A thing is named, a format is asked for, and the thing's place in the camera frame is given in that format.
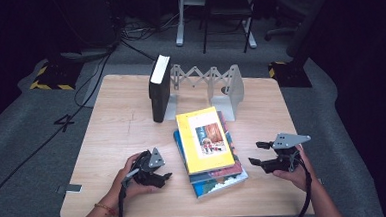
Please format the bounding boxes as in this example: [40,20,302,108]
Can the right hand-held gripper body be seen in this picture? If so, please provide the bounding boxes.
[267,130,313,175]

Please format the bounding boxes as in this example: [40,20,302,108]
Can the red bracelet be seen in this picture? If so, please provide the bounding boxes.
[93,201,119,217]

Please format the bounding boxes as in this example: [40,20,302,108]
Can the grey flat stand base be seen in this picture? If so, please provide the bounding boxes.
[59,47,113,65]

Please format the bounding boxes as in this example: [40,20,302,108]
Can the right hand-held gripper cable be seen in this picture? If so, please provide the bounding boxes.
[288,148,317,217]

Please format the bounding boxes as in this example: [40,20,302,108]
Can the yellow book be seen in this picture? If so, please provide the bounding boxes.
[175,104,237,176]

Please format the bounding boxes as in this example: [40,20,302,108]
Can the white desk frame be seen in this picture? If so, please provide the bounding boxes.
[173,0,258,54]

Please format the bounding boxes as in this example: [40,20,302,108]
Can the blue illustrated book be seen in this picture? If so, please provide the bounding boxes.
[172,126,251,201]

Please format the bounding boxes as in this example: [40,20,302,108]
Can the dark office chair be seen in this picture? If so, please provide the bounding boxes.
[262,0,322,43]

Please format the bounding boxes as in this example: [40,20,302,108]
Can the short black floor cable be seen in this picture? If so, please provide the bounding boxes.
[119,37,158,64]

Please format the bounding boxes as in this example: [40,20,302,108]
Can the black hardcover book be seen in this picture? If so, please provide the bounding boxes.
[146,53,176,125]

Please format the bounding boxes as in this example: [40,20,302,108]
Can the person's right hand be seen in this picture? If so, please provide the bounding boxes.
[270,143,319,194]

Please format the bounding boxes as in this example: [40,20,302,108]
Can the long black floor cable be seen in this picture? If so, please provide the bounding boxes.
[0,41,129,209]

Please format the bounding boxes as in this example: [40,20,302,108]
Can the tangle of floor cables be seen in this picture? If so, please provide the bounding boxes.
[119,11,179,40]

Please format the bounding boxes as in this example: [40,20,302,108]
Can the left hand-held gripper cable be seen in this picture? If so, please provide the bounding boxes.
[113,168,145,217]

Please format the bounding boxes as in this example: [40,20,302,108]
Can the white expandable bookend rack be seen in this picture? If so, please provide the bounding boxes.
[161,60,247,126]

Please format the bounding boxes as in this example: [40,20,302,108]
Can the hand-held gripper cable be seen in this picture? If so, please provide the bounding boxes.
[113,168,145,217]
[288,148,317,217]

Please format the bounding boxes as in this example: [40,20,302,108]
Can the dark slanted stand pole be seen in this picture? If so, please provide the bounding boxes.
[282,0,342,68]

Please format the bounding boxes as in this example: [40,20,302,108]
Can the black hazard-striped stand base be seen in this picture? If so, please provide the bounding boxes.
[27,58,85,93]
[267,59,313,90]

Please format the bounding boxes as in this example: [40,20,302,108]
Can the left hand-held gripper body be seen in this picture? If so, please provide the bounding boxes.
[130,147,168,188]

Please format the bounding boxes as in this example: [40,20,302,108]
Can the person's left hand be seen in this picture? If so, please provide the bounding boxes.
[105,151,161,208]

